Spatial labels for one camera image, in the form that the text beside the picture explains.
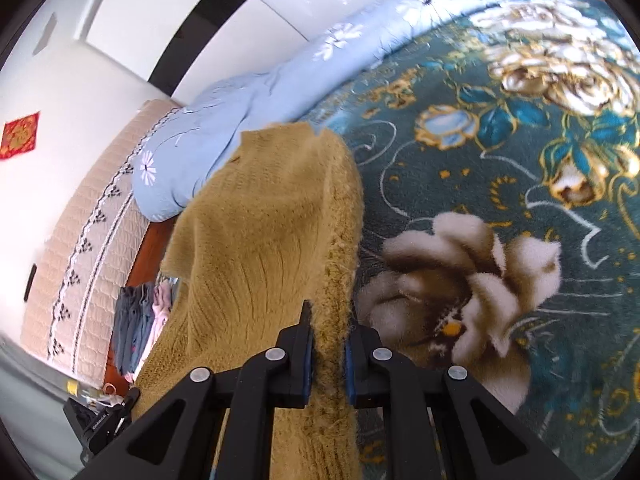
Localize white wardrobe with black stripe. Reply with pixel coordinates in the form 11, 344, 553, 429
75, 0, 441, 111

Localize mustard knit sweater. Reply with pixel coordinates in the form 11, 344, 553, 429
132, 122, 366, 480

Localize light blue flowered pillow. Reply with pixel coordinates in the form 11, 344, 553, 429
131, 0, 586, 223

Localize red square wall decoration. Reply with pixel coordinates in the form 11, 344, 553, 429
0, 112, 41, 161

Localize folded pink garment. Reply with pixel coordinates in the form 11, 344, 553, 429
150, 280, 177, 342

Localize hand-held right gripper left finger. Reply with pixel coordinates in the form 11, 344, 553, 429
75, 300, 316, 480

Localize teal floral plush blanket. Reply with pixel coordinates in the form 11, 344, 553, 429
300, 0, 640, 480

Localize beige quilted headboard cover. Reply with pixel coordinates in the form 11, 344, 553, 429
20, 99, 181, 376

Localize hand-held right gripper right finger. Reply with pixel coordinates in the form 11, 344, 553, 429
344, 327, 576, 480

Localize folded grey-blue clothes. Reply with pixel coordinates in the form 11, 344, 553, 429
114, 282, 158, 376

